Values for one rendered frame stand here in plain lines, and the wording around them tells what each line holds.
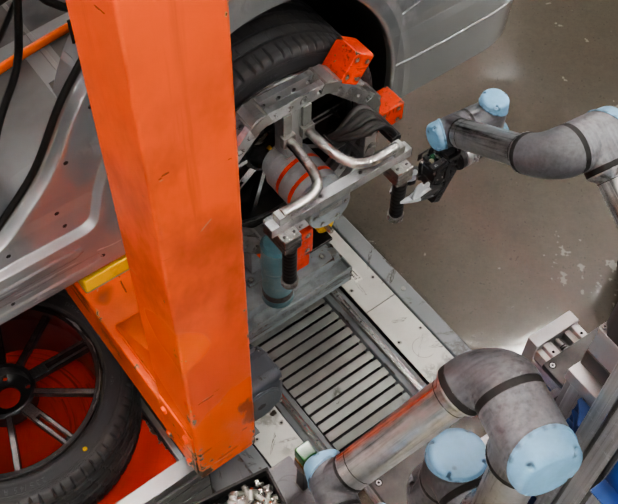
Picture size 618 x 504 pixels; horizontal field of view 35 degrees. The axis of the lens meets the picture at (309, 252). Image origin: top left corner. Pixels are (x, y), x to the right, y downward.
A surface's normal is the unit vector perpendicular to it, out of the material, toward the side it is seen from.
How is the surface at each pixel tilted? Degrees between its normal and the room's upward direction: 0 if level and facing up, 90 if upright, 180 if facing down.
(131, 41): 90
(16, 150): 10
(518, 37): 0
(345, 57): 55
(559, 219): 0
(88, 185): 90
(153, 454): 0
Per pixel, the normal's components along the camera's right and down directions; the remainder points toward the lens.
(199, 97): 0.60, 0.66
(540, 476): 0.35, 0.69
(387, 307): 0.02, -0.56
